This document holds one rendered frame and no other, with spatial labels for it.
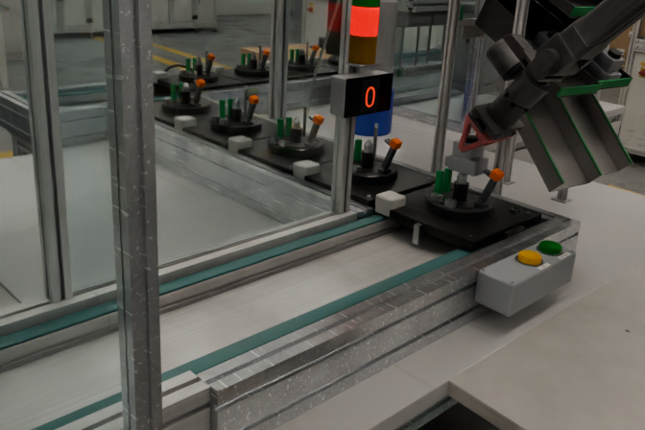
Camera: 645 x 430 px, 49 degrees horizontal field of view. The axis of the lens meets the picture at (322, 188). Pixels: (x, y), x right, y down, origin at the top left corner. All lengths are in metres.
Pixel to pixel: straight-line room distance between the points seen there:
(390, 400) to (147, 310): 0.45
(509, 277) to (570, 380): 0.18
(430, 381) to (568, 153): 0.75
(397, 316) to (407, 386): 0.10
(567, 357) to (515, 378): 0.12
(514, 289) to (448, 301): 0.11
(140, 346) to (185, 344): 0.32
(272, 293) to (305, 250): 0.14
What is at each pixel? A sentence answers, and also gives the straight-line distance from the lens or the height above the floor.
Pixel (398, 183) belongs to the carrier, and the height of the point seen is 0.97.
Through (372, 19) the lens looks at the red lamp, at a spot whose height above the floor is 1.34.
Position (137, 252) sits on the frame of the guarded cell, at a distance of 0.68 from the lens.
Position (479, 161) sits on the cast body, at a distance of 1.39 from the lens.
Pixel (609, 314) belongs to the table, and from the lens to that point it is 1.39.
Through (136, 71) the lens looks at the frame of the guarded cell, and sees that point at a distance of 0.64.
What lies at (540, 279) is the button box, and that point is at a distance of 1.27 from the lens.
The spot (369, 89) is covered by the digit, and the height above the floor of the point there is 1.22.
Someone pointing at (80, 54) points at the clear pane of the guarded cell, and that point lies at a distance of 0.62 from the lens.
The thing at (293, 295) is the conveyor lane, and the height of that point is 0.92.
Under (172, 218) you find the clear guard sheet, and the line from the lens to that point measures 1.15.
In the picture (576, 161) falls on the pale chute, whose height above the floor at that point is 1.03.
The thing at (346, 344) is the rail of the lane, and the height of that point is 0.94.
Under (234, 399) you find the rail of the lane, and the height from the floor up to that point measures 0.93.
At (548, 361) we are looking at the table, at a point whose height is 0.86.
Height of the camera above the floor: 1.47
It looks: 20 degrees down
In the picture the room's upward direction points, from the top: 3 degrees clockwise
